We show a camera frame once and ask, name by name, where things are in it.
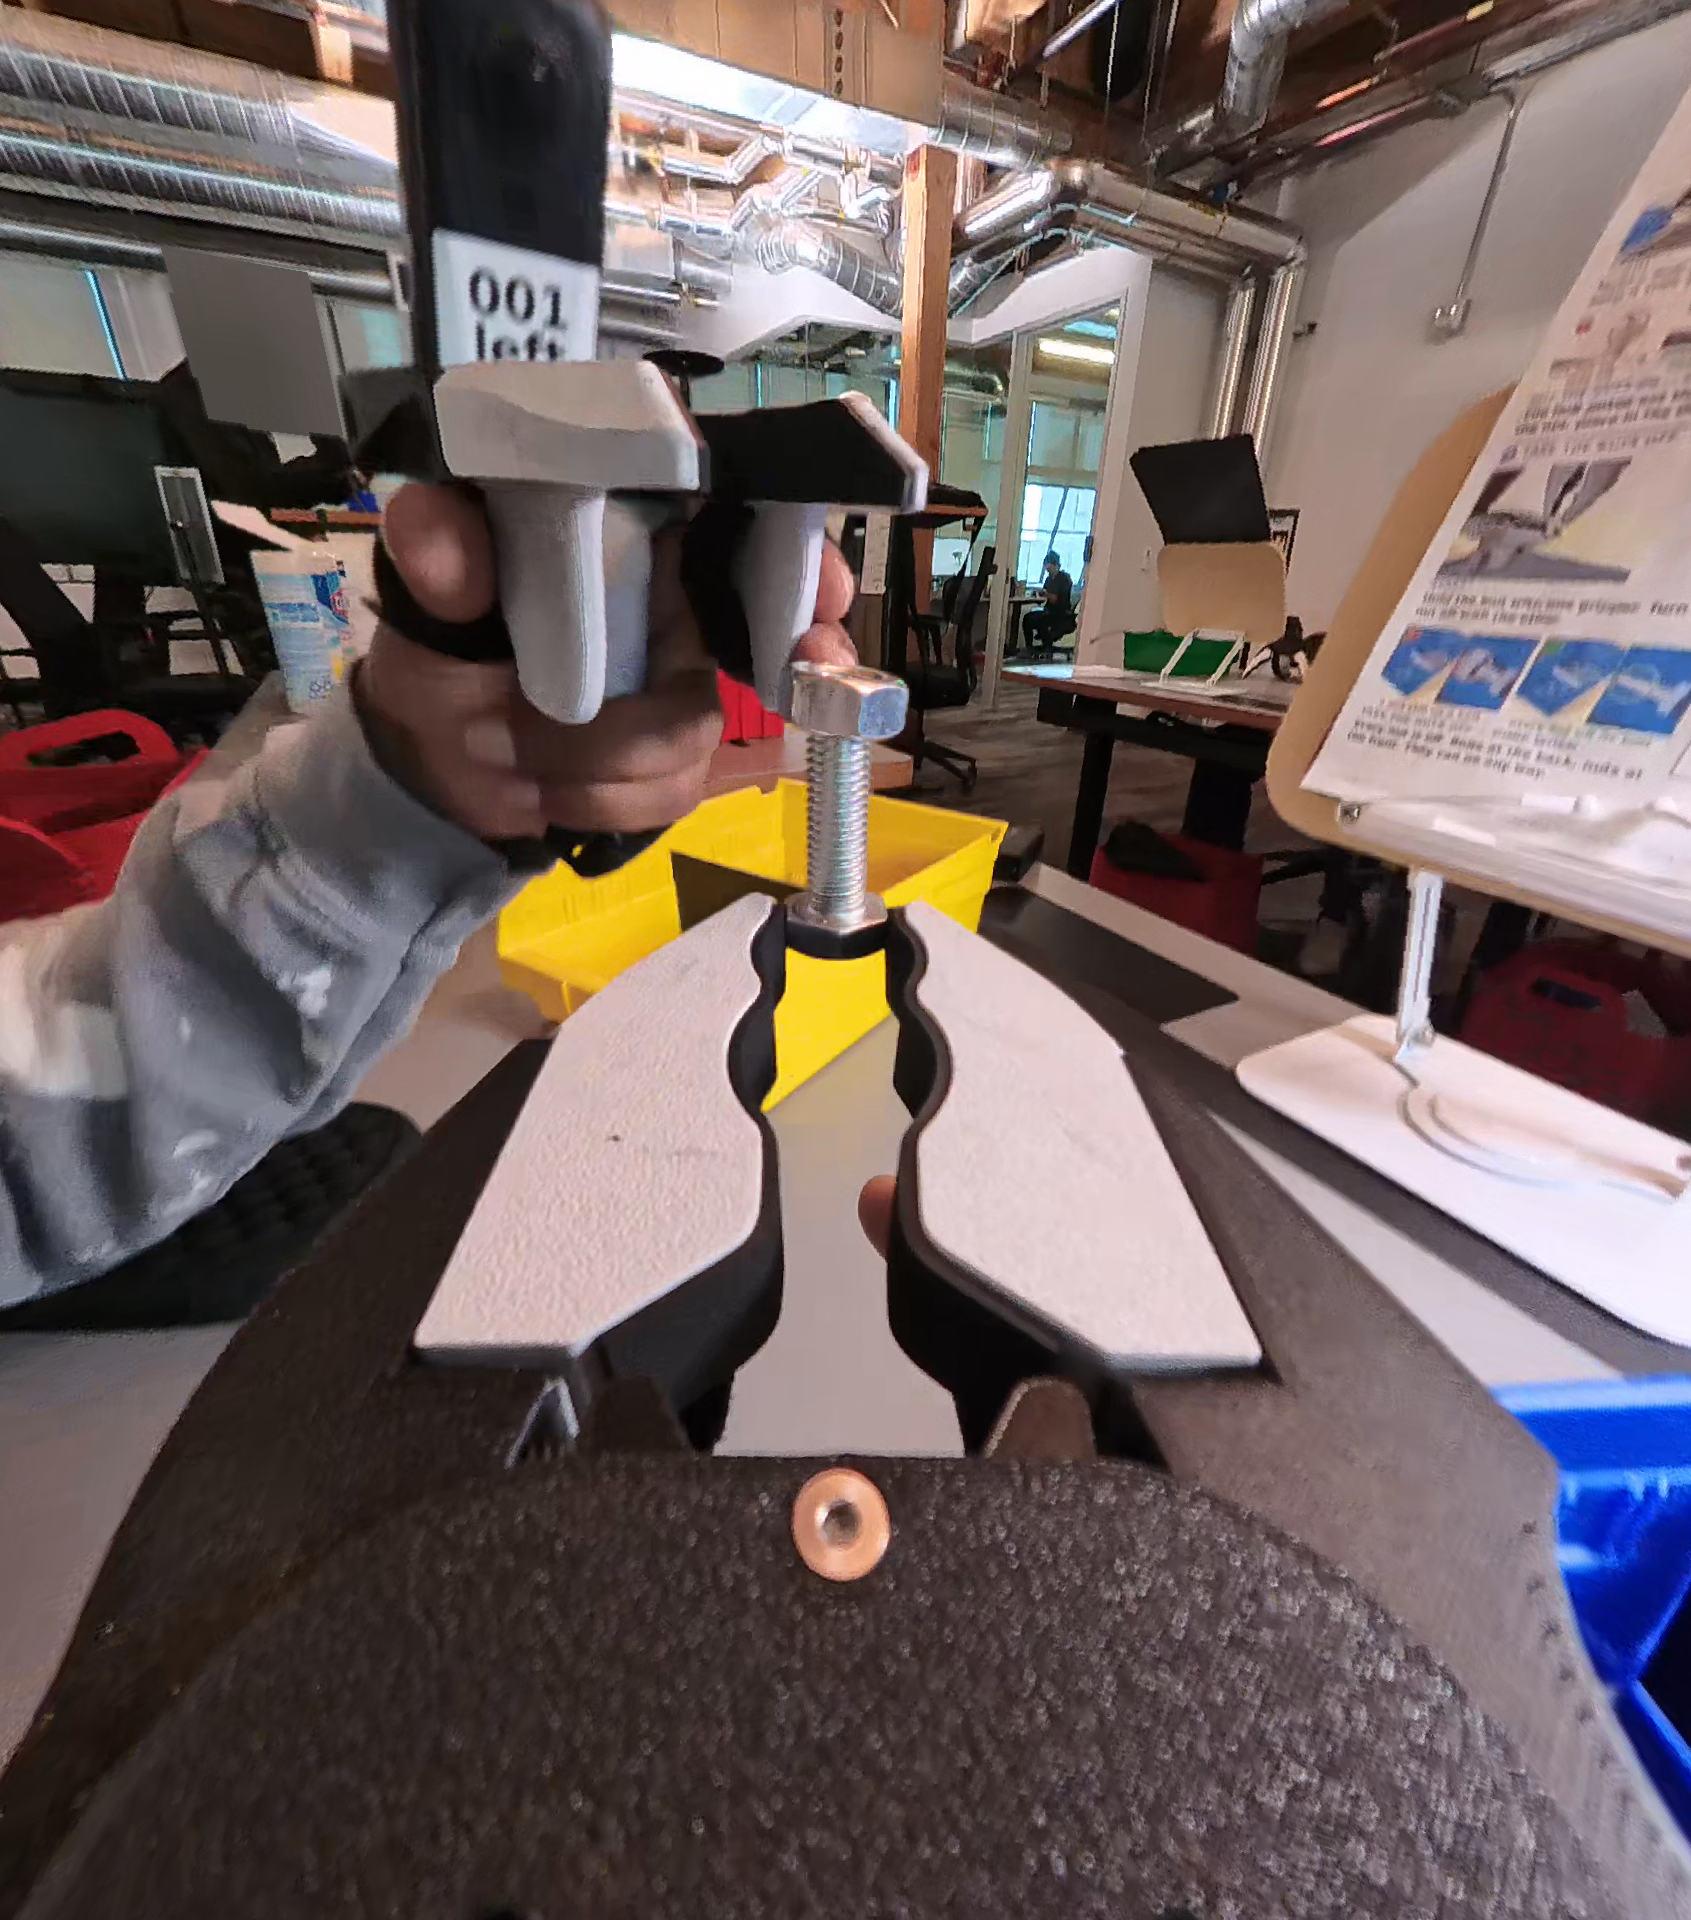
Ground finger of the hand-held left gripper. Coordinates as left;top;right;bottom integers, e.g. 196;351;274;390
432;357;710;727
700;393;932;716

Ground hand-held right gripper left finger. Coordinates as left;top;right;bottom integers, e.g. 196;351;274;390
410;892;790;1443

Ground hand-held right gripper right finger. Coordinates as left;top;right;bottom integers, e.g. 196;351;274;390
884;897;1268;1451

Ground silver hex bolt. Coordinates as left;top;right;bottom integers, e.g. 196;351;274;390
790;665;912;921

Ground yellow plastic bin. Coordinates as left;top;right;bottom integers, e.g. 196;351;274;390
498;777;1010;1116

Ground blue plastic bin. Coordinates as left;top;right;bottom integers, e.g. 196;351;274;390
1498;1376;1691;1920

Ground person's left forearm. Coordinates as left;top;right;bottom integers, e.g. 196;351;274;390
0;666;524;1338

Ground silver duct elbow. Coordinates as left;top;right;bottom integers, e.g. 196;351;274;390
1212;0;1350;145

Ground person's left hand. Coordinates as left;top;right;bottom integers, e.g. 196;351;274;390
354;477;866;851

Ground black office chair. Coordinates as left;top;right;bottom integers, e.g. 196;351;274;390
902;543;1000;794

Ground red storage crate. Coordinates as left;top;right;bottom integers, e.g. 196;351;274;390
1458;933;1691;1150
1090;820;1264;958

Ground white wipes canister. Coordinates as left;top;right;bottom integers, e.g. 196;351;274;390
252;546;356;711

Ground wooden-edged office desk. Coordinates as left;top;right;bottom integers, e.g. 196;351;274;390
1002;661;1312;881

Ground small black panel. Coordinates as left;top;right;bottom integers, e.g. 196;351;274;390
1128;435;1274;551

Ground tan document board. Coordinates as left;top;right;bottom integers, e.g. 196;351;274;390
1158;541;1292;644

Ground white document stand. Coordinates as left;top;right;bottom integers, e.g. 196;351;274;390
1236;792;1691;1356

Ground dark computer monitor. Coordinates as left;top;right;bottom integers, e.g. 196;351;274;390
0;375;180;590

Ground wooden document board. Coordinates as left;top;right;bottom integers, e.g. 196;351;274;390
1266;387;1691;997

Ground printed instruction sheet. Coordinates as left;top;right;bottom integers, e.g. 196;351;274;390
1302;0;1691;851

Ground wooden support post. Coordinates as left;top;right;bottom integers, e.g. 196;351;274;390
900;143;962;572

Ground silver ventilation duct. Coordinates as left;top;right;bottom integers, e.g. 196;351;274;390
0;6;404;96
0;90;404;242

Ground metal wall conduit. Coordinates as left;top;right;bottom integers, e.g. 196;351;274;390
1434;87;1526;337

